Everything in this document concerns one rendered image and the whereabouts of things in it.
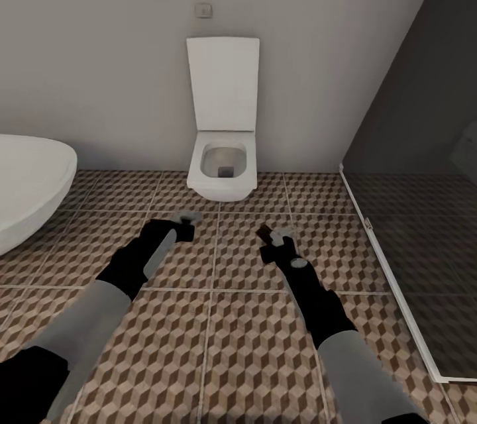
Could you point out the hook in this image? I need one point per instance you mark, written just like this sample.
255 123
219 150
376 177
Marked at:
203 10

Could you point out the toilet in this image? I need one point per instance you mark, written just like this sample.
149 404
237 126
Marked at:
224 75

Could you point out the bathtub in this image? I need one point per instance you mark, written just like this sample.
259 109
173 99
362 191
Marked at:
35 176

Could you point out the shower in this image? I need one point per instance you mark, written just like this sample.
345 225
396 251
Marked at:
428 359

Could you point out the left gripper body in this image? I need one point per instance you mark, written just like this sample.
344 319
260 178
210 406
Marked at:
186 232

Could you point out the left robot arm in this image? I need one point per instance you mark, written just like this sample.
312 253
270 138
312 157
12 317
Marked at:
44 376

